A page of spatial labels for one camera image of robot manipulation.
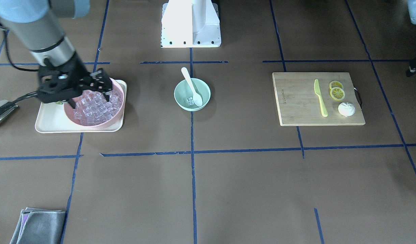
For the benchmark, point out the beige plastic tray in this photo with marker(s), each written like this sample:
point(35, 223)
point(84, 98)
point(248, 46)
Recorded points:
point(59, 118)

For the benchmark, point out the bamboo cutting board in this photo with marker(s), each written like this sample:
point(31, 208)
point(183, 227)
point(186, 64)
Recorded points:
point(298, 105)

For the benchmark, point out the lemon slice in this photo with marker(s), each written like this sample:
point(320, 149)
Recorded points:
point(335, 84)
point(337, 94)

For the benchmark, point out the white plastic spoon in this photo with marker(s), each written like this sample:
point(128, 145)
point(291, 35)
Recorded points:
point(197, 99)

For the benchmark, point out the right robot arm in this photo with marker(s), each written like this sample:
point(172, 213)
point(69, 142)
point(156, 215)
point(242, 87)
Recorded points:
point(36, 24)

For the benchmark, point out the white garlic bulb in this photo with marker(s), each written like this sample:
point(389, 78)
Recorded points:
point(346, 109)

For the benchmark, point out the clear ice cube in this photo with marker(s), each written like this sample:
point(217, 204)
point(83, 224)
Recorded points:
point(190, 101)

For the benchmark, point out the green ceramic bowl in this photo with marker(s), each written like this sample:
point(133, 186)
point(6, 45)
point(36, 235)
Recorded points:
point(182, 93)

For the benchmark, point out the folded grey cloth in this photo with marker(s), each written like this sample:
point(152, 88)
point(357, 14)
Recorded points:
point(39, 226)

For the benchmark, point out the yellow plastic knife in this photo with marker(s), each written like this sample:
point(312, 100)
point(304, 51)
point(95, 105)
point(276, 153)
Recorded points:
point(317, 91)

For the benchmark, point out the pink bowl with ice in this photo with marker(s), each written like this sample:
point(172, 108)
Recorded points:
point(94, 112)

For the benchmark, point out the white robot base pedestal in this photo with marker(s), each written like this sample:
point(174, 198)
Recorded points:
point(190, 24)

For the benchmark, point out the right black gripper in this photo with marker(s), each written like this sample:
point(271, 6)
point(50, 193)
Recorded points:
point(75, 68)

